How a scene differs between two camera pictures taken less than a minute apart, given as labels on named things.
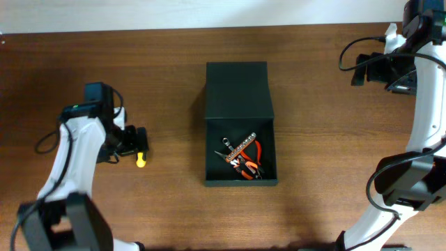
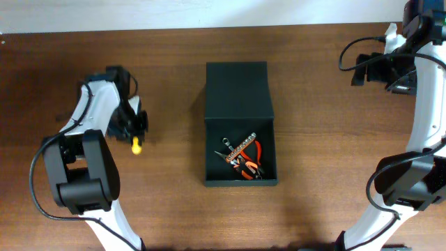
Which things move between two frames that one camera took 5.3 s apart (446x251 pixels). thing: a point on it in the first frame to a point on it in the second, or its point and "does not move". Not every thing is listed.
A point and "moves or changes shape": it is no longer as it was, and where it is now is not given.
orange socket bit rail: (251, 138) does not move
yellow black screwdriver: (140, 162) moves or changes shape
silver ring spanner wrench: (226, 141) does not move
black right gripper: (406, 86) does not move
